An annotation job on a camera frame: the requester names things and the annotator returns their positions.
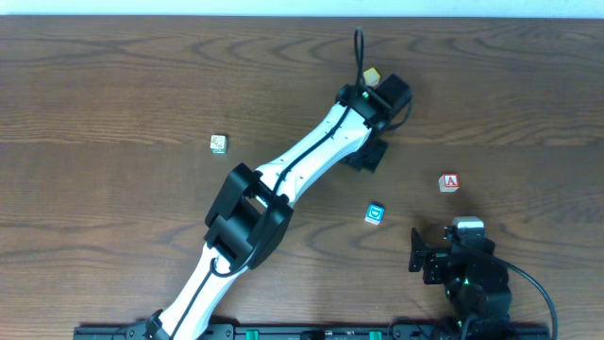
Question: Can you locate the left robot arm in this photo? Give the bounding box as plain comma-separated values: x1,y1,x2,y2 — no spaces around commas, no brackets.
144,75,412,339

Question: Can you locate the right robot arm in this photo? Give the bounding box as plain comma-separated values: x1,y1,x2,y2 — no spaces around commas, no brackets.
409,226,512,339

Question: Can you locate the yellow top wooden block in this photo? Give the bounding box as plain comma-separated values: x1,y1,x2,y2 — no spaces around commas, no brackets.
362,68,381,88

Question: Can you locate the blue picture wooden block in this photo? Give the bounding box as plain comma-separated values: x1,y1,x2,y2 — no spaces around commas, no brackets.
364,204,385,225

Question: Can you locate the red letter A block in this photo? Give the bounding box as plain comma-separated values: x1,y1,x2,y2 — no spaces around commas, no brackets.
438,173,461,193

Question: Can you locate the green picture wooden block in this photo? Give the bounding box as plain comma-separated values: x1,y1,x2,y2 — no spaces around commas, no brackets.
210,135,227,154

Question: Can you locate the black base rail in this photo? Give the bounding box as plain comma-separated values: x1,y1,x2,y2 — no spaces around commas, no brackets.
73,322,551,340

